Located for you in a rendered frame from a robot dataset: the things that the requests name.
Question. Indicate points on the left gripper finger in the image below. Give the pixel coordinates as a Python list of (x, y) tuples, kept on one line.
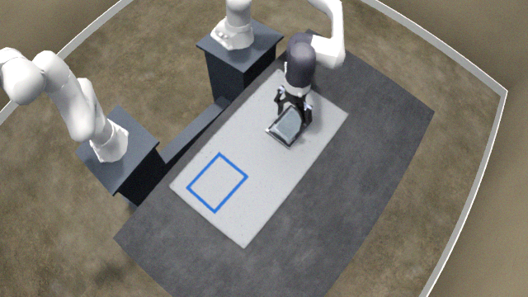
[(280, 102), (304, 114)]

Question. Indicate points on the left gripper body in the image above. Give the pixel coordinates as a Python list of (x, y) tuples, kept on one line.
[(295, 99)]

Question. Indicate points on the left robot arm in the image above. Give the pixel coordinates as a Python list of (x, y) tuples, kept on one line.
[(301, 57)]

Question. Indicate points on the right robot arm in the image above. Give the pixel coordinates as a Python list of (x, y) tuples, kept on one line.
[(23, 81)]

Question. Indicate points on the blue tape outline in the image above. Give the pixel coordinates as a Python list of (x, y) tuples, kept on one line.
[(232, 191)]

